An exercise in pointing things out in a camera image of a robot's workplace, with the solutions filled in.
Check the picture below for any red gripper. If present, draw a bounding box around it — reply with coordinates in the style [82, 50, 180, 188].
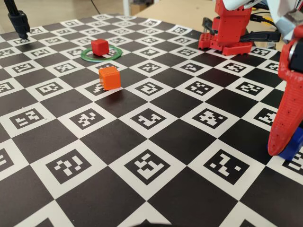
[267, 35, 303, 157]

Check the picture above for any blue cube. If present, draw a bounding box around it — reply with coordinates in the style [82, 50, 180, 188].
[278, 126, 303, 161]

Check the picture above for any red cube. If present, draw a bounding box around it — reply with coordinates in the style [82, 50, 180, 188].
[90, 38, 109, 57]

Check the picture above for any orange cube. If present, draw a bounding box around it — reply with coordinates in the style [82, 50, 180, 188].
[98, 66, 122, 91]

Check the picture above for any black clamp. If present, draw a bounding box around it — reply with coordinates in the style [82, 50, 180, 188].
[202, 17, 215, 34]
[239, 31, 282, 44]

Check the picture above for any black white marker mat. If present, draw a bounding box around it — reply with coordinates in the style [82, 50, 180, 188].
[0, 13, 303, 227]

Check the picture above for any cardboard box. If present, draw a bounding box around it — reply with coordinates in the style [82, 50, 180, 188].
[131, 2, 145, 12]

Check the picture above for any black tripod leg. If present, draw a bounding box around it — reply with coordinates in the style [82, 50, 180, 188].
[5, 0, 31, 40]

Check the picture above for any black plug cable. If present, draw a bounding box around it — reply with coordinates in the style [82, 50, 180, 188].
[250, 14, 279, 26]

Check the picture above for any green ring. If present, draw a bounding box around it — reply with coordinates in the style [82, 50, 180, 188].
[80, 45, 123, 63]

